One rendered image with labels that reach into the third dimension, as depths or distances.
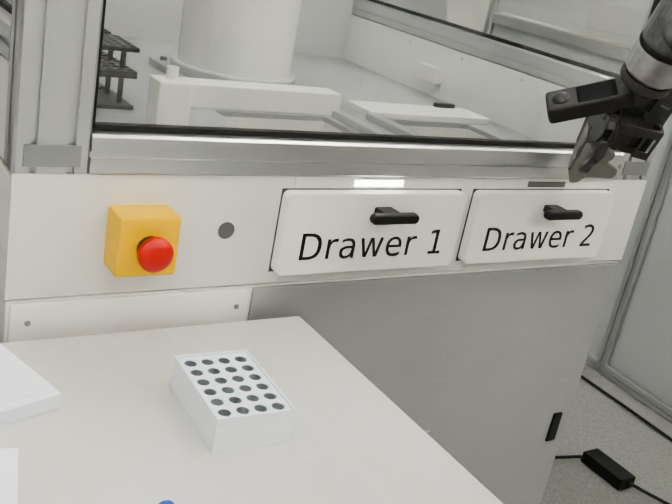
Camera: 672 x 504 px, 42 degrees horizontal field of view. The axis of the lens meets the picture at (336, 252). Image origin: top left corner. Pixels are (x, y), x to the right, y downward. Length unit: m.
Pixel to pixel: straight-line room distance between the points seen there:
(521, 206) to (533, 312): 0.22
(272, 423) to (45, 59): 0.43
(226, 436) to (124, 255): 0.25
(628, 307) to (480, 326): 1.67
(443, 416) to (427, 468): 0.56
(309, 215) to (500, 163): 0.33
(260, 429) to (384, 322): 0.45
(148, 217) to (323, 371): 0.27
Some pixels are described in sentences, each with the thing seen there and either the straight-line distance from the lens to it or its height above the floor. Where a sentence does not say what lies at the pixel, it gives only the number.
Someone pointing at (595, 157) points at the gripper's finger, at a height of 1.01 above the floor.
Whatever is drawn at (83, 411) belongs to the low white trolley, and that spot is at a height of 0.76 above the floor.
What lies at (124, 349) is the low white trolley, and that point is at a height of 0.76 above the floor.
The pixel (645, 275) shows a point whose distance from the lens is 3.00.
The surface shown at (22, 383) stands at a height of 0.78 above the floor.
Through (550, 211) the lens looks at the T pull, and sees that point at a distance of 1.33.
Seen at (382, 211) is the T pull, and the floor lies 0.91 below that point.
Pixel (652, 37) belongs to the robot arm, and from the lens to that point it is 1.19.
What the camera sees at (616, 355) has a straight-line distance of 3.10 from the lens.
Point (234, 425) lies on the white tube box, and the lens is 0.85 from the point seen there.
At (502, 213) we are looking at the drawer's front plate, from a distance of 1.31.
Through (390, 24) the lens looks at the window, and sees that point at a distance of 1.13.
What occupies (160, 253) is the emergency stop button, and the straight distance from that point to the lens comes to 0.96.
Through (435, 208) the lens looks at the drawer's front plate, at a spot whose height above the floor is 0.91.
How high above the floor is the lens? 1.24
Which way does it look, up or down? 20 degrees down
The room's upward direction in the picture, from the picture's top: 11 degrees clockwise
